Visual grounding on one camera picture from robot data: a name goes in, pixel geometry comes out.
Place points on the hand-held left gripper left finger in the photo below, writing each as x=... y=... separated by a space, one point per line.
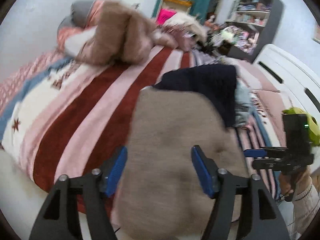
x=116 y=172

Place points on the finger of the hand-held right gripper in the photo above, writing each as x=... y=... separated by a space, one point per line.
x=255 y=153
x=267 y=165

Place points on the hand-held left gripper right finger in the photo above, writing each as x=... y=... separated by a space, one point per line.
x=202 y=172

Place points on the brown knit sweater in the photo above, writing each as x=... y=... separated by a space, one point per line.
x=175 y=142

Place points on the black knit garment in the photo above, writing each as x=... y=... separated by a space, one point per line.
x=200 y=82

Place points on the person's right forearm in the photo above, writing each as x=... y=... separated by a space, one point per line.
x=307 y=210

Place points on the person's right hand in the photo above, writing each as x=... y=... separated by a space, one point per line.
x=303 y=180

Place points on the green avocado plush toy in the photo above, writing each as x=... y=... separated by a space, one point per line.
x=313 y=130

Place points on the large pink pillow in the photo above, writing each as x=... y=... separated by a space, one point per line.
x=272 y=115

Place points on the light blue garment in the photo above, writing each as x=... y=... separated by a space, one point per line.
x=243 y=102

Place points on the striped fleece blanket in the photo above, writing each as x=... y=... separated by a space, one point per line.
x=75 y=120

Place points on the white bed headboard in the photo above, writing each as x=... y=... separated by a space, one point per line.
x=282 y=62

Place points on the small pink pillow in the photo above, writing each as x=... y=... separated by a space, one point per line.
x=250 y=72

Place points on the dark shelf unit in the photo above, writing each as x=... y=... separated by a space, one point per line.
x=270 y=30

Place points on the pink dotted bed sheet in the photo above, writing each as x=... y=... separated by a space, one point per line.
x=15 y=85

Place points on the pink quilt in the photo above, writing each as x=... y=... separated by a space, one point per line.
x=120 y=35

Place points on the cream blanket pile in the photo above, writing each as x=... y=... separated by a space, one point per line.
x=185 y=25

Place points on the bright pink box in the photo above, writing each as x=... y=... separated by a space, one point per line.
x=165 y=16

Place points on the grey pillow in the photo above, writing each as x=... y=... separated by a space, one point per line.
x=80 y=12

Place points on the yellow small shelf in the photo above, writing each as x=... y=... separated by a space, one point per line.
x=175 y=2

